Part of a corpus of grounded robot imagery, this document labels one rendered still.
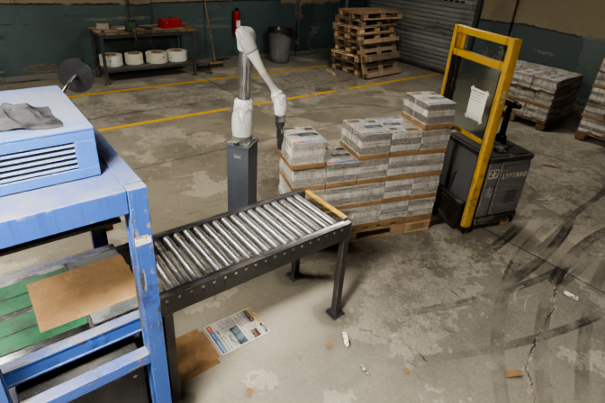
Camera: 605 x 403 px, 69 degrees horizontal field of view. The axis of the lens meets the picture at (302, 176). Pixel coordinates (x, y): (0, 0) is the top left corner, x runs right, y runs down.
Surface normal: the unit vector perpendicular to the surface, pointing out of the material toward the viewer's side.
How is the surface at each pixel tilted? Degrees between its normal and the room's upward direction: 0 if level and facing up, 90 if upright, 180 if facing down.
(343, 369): 0
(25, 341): 0
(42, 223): 90
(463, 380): 0
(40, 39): 90
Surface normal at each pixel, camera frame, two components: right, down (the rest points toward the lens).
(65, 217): 0.61, 0.39
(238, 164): -0.30, 0.42
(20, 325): 0.06, -0.89
